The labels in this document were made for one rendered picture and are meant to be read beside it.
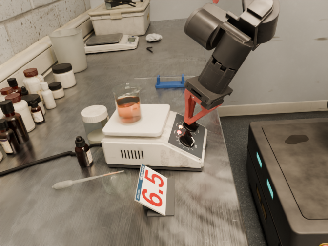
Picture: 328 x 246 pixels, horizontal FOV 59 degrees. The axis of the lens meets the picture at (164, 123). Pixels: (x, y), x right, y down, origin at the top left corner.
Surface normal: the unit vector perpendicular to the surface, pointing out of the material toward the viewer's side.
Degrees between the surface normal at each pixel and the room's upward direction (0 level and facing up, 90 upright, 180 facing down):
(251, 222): 0
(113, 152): 90
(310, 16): 90
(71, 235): 0
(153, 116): 0
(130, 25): 93
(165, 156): 90
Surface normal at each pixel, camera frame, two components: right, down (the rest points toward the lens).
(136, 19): -0.05, 0.55
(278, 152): -0.09, -0.86
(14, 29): 0.99, -0.06
